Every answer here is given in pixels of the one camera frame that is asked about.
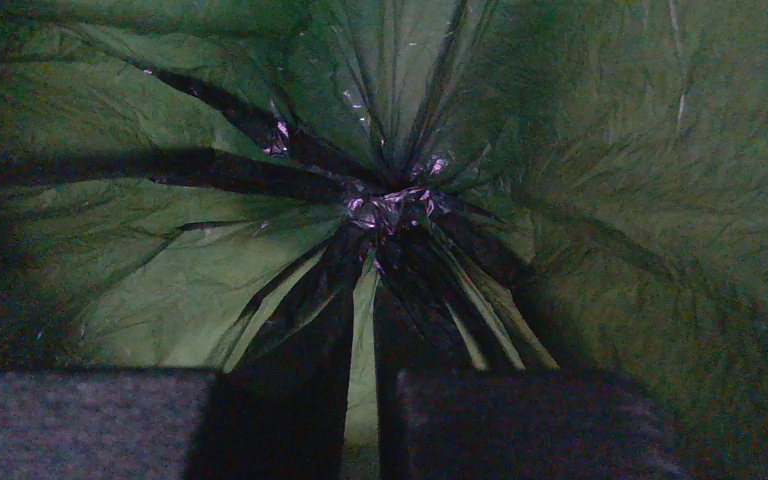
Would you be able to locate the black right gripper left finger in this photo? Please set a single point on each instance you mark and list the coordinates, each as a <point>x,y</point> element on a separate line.
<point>282,417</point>

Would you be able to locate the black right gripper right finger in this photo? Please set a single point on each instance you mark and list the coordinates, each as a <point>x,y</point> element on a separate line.
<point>438,420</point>

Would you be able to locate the black plastic trash bag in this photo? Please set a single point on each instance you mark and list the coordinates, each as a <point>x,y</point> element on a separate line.
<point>558,185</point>

